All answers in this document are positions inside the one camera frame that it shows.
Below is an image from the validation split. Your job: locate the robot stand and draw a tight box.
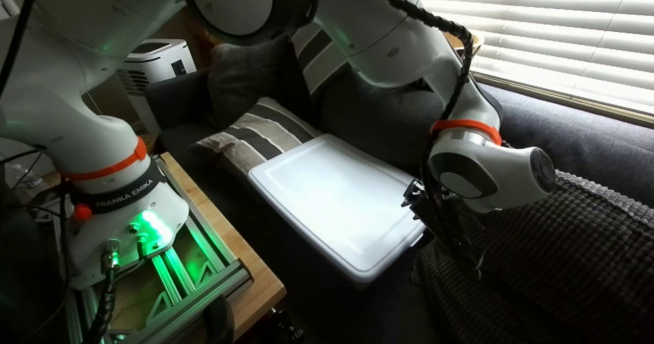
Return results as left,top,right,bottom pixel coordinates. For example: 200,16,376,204
49,152,287,344

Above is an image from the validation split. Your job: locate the dark grey sofa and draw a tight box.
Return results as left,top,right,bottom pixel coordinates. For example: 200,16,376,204
145,67,654,344

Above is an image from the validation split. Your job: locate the striped grey cushion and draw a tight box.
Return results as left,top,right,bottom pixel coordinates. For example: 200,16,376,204
291,22,354,97
190,97,322,177

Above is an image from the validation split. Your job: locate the dark knitted blanket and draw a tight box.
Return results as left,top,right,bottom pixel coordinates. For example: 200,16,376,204
412,169,654,344

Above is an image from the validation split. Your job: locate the black cable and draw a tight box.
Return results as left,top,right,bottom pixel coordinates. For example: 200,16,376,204
0,0,46,99

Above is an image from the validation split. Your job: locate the window with white blinds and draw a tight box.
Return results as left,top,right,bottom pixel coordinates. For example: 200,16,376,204
408,0,654,129

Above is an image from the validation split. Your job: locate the white air purifier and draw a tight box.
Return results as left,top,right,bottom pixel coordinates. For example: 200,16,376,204
115,38,198,136

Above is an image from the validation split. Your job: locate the clear plastic bottle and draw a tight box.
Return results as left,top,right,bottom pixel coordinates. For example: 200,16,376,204
9,162,44,189

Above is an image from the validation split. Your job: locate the dark grey cushion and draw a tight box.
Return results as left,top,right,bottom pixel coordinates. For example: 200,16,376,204
207,37,313,128

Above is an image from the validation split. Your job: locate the white plastic tray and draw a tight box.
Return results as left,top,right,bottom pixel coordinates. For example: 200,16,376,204
248,133,428,284

